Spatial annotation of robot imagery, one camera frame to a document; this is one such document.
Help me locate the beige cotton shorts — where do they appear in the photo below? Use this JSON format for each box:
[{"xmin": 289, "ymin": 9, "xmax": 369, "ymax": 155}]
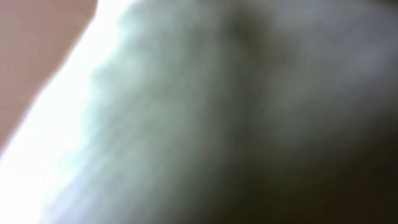
[{"xmin": 1, "ymin": 0, "xmax": 397, "ymax": 223}]

